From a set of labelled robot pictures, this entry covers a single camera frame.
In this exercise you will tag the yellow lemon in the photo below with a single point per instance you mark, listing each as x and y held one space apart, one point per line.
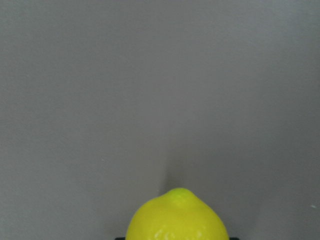
176 215

